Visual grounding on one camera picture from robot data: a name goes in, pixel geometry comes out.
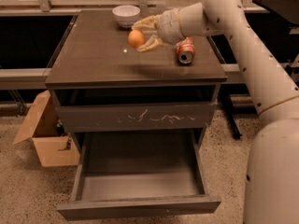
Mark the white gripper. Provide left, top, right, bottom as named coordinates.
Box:
left=132, top=8, right=185, bottom=52

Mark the orange fruit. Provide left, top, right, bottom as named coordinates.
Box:
left=128, top=30, right=146, bottom=49

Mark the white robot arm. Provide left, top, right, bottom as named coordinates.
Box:
left=132, top=0, right=299, bottom=224

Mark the dark grey drawer cabinet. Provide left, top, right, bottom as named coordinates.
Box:
left=46, top=10, right=226, bottom=147

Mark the scratched grey top drawer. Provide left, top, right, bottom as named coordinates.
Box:
left=56, top=102, right=216, bottom=133

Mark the open grey middle drawer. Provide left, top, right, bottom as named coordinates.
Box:
left=58, top=129, right=221, bottom=221

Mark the white ceramic bowl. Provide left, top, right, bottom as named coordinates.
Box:
left=112, top=5, right=140, bottom=28

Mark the orange soda can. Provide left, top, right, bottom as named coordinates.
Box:
left=176, top=37, right=195, bottom=64

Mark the black metal stand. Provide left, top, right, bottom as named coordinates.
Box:
left=218, top=85, right=241, bottom=140

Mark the black table top corner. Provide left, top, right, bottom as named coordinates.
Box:
left=252, top=0, right=299, bottom=25

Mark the open cardboard box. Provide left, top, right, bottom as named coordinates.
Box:
left=13, top=91, right=80, bottom=167

